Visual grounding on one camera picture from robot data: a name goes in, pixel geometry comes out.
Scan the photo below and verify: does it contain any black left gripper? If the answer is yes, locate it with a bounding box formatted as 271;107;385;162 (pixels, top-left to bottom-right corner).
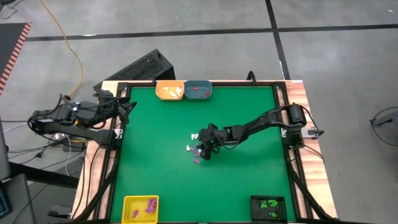
94;88;138;124

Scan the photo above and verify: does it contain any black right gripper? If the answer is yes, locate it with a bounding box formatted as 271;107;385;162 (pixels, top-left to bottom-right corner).
197;123;227;162

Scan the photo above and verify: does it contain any orange plastic bin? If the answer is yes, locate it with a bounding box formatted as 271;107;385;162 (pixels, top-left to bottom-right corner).
155;79;187;101

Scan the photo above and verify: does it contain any black perforated case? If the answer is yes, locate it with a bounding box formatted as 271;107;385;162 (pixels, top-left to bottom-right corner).
93;49;176;95

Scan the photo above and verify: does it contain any green table mat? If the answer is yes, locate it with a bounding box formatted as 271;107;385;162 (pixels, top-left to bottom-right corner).
110;86;297;222

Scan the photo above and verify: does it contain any blue plastic bin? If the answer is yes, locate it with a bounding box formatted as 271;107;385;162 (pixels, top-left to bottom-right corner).
183;79;214;100

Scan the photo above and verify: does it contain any yellow mesh basket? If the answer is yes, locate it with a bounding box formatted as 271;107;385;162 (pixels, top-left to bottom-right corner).
121;195;160;224

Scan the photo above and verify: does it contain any black mesh basket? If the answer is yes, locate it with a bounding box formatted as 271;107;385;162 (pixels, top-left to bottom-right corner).
250;195;287;223

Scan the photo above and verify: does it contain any wooden table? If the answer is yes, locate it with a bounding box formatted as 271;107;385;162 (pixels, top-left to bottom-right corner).
70;80;338;224

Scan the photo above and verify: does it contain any black floor bar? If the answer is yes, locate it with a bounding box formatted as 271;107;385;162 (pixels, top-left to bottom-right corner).
9;161;80;190

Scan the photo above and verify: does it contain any black table foot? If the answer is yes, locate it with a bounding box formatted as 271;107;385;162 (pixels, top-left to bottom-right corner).
46;204;74;220

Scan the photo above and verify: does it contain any black mat orange striped edge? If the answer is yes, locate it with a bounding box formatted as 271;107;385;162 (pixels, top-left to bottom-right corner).
0;22;33;94

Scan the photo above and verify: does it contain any yellow extension cable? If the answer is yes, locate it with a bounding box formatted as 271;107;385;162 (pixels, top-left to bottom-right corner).
39;0;84;97

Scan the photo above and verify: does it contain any black floor cable bundle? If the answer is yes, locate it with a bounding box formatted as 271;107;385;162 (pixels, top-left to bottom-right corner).
7;136;88;166

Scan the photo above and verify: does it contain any white floor cable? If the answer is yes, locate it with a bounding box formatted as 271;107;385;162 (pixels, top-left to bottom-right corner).
1;121;32;134

